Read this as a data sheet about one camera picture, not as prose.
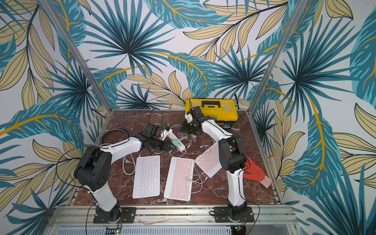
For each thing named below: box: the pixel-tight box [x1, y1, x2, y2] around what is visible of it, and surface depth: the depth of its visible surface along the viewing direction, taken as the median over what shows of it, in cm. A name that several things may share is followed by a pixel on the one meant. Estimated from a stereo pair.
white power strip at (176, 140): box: [166, 128, 186, 152], surface depth 99 cm
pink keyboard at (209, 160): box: [194, 142, 223, 178], surface depth 94 cm
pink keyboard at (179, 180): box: [163, 156, 195, 202], surface depth 86 cm
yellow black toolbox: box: [185, 98, 239, 129], surface depth 101 cm
